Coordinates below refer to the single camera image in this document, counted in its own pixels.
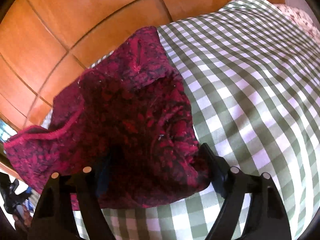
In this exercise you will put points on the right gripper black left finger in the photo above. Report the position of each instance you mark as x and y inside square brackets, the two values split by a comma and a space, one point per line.
[61, 196]

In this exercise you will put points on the maroon floral long-sleeve shirt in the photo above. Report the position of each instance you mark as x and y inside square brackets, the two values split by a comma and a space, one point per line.
[129, 117]

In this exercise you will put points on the person's left hand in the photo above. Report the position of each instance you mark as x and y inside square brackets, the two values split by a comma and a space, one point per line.
[23, 220]

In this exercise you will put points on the green white checkered bedsheet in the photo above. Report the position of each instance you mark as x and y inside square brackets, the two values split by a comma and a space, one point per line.
[252, 78]

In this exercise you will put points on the wooden panelled wardrobe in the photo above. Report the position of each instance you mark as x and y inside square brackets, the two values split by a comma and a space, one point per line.
[46, 44]

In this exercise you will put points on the floral patterned pillow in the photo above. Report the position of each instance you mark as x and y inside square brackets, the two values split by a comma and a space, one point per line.
[302, 19]

